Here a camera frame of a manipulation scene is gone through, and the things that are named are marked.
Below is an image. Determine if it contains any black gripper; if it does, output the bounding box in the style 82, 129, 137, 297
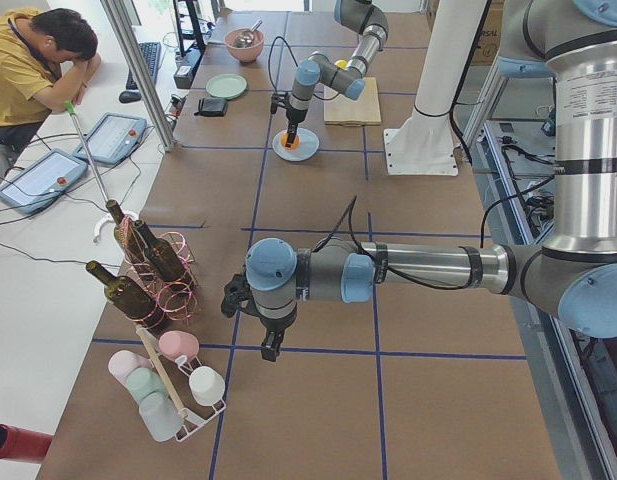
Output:
260, 319, 294, 362
284, 106, 307, 149

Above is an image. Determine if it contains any orange mandarin fruit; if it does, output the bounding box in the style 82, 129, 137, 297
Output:
280, 133, 300, 150

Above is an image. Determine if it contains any light blue plate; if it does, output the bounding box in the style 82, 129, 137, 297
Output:
272, 128, 319, 162

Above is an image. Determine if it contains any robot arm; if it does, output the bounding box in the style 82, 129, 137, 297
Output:
244, 1, 617, 361
281, 0, 389, 149

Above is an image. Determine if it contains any light green plate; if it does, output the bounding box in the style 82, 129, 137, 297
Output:
206, 73, 248, 100

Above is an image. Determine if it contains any white plastic cup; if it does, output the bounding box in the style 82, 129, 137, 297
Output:
189, 366, 225, 406

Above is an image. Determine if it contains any bamboo cutting board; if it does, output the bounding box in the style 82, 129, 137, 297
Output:
323, 77, 382, 126

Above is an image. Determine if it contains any pink bowl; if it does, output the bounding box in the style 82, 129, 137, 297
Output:
224, 28, 264, 63

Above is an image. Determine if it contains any metal ice scoop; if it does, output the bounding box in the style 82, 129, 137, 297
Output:
232, 19, 263, 49

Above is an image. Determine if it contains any grey plastic cup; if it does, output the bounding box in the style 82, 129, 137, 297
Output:
139, 392, 184, 442

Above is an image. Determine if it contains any mint green plastic cup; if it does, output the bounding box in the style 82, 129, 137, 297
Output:
125, 367, 167, 404

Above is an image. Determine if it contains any light pink plastic cup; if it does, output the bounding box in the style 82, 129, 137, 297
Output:
108, 350, 153, 386

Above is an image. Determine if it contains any dark green wine bottle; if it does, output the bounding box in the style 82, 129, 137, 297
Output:
86, 260, 164, 328

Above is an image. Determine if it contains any black keyboard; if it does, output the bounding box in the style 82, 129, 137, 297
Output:
124, 41, 163, 92

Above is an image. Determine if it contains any black computer mouse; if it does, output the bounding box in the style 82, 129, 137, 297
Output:
118, 90, 142, 104

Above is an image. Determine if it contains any far blue teach pendant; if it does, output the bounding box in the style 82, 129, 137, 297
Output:
86, 113, 147, 166

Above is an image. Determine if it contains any blue teach pendant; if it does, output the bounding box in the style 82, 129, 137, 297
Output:
0, 149, 87, 214
86, 113, 147, 166

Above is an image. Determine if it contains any metal stick green tip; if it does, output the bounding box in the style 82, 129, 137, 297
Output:
64, 100, 110, 205

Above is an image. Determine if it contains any near blue teach pendant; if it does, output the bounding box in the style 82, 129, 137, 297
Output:
0, 149, 87, 214

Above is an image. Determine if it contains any seated person yellow shirt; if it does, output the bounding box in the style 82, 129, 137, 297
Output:
0, 7, 101, 152

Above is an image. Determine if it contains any red cylinder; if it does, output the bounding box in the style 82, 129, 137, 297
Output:
0, 424, 53, 464

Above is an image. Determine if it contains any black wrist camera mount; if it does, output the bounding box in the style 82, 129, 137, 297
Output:
270, 93, 288, 115
221, 273, 253, 318

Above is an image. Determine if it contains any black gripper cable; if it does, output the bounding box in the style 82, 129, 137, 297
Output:
312, 195, 484, 291
266, 35, 344, 101

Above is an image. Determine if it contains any white wire cup rack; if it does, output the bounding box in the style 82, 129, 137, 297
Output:
133, 328, 226, 442

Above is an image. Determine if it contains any wooden rack handle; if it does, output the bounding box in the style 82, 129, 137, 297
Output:
136, 327, 188, 420

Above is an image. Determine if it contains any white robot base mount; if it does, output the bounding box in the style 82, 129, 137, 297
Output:
384, 0, 490, 176

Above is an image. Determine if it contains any copper wire wine rack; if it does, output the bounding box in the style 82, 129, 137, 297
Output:
124, 231, 198, 325

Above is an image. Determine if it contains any aluminium frame post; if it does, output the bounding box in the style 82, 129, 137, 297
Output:
100, 0, 175, 152

